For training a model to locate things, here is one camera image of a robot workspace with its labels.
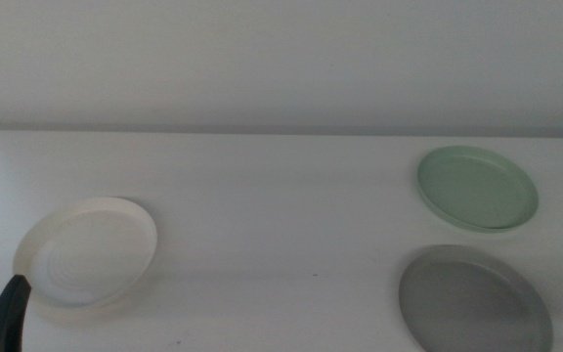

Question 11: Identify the white backdrop board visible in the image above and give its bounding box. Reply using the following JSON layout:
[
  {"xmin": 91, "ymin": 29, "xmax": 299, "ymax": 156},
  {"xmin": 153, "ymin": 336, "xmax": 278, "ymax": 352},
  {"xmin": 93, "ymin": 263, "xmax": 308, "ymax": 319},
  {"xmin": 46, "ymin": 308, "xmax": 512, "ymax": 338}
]
[{"xmin": 0, "ymin": 0, "xmax": 563, "ymax": 138}]

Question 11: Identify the grey shallow bowl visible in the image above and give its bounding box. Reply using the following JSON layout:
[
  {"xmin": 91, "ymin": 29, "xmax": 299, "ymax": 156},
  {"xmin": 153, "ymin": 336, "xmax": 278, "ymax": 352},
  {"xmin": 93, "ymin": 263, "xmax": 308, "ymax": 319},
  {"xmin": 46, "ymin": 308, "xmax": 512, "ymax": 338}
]
[{"xmin": 398, "ymin": 243, "xmax": 555, "ymax": 352}]

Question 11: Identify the pale green shallow bowl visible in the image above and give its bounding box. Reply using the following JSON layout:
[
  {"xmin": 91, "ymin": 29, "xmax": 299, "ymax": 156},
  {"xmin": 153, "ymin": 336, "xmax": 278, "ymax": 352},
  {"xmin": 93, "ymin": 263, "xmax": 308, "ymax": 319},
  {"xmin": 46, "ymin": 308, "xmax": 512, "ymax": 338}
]
[{"xmin": 416, "ymin": 145, "xmax": 541, "ymax": 234}]

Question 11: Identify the white shallow bowl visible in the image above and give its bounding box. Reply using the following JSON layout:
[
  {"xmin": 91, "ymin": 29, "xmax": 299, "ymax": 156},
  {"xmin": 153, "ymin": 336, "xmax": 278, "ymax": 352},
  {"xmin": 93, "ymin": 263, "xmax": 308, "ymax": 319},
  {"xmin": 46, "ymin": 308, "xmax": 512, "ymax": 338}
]
[{"xmin": 12, "ymin": 196, "xmax": 159, "ymax": 309}]

